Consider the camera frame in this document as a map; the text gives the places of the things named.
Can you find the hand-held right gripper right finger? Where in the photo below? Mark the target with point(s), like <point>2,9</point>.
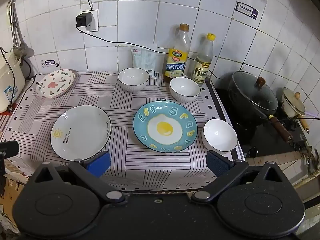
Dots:
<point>217,163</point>

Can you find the hanging metal utensils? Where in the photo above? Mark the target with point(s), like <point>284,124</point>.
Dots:
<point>20,51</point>

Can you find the heart print plate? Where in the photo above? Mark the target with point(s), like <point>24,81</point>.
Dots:
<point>55,83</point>

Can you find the clear vinegar bottle yellow cap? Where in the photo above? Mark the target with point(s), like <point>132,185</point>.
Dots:
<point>202,70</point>

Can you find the white and purple wall sticker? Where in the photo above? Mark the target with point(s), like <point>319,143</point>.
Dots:
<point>246,10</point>

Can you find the cream enamel pot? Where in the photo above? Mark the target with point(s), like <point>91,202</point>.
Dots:
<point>290,102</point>

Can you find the white plate with sun print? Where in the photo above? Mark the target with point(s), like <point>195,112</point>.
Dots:
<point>80,132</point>

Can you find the striped white tablecloth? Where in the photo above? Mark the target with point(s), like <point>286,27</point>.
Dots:
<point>130,160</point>

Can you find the cooking wine bottle yellow label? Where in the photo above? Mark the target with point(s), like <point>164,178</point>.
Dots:
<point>176,60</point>

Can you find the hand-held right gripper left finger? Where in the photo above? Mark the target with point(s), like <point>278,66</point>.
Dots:
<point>100,161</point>

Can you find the white plastic seasoning bag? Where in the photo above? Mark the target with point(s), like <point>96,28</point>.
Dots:
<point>143,60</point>

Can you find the blue fried egg plate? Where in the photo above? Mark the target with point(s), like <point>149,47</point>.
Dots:
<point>165,127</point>

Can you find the small white wall sticker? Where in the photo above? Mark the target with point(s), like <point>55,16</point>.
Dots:
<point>49,63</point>

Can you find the black power adapter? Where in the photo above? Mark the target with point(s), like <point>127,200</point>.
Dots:
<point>83,20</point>

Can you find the white rice cooker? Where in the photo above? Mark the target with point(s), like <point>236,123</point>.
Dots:
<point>10,80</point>

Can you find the black induction stove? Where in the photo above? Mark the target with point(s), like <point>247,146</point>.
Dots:
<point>260,135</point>

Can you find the white ribbed bowl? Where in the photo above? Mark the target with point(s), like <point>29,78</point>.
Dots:
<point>220,136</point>
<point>133,78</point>
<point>185,88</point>

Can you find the black wok with glass lid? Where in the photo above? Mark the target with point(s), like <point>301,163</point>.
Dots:
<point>252,92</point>

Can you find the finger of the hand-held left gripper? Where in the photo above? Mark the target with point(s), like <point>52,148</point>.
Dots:
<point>8,148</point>

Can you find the white wall socket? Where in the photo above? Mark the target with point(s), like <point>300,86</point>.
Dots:
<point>95,22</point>

